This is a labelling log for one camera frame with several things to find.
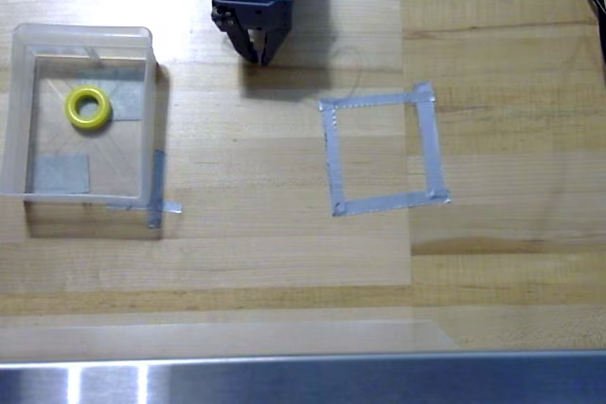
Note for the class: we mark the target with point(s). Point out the large clear film sheet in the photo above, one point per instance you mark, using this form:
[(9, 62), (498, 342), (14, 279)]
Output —
[(284, 257)]

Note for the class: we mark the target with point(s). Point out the short grey tape strip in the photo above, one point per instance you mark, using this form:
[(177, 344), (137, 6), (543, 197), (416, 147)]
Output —
[(157, 177), (170, 207)]

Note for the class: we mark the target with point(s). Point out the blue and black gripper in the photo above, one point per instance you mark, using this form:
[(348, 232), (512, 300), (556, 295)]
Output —
[(253, 16)]

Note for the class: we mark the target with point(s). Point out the large grey tape patch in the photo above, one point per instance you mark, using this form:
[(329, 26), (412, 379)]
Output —
[(128, 101)]

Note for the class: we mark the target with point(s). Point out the small grey tape patch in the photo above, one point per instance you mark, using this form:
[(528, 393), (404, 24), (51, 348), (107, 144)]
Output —
[(61, 174)]

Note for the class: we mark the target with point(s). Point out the clear plastic square container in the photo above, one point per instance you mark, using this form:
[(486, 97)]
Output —
[(19, 115)]

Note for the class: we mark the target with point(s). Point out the shiny metal table rail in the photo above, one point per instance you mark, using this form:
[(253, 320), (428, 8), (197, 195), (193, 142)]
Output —
[(331, 380)]

